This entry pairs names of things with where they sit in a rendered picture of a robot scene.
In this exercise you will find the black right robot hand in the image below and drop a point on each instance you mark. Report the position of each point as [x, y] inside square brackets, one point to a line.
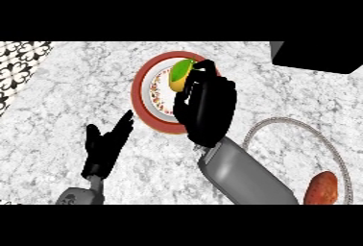
[208, 109]

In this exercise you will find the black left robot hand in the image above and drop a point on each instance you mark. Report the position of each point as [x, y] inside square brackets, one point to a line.
[104, 150]

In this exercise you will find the yellow green lemon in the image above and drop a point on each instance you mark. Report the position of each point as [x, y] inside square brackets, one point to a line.
[178, 75]

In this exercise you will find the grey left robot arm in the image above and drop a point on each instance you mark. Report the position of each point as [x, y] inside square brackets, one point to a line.
[84, 192]

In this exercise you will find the red rimmed white plate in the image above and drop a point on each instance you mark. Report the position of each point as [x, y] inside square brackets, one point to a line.
[153, 93]

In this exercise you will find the round white marble placemat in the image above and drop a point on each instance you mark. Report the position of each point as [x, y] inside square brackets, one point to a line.
[302, 150]

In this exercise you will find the black box appliance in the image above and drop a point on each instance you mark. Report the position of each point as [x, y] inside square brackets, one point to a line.
[314, 56]

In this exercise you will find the black white patterned tile panel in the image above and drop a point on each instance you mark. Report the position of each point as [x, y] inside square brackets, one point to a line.
[16, 65]

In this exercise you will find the orange brown sweet potato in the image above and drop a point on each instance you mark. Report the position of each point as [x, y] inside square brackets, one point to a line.
[321, 189]

